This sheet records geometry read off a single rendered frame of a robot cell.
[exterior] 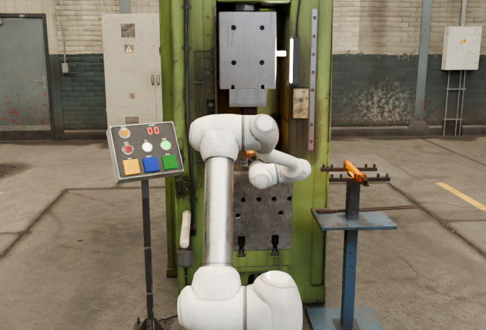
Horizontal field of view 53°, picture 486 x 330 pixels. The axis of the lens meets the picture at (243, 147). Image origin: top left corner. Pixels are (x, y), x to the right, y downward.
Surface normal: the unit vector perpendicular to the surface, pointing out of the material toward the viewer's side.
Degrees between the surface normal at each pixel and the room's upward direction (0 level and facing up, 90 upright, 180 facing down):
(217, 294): 54
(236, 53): 90
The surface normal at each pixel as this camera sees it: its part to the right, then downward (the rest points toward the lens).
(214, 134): -0.12, -0.25
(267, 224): 0.08, 0.20
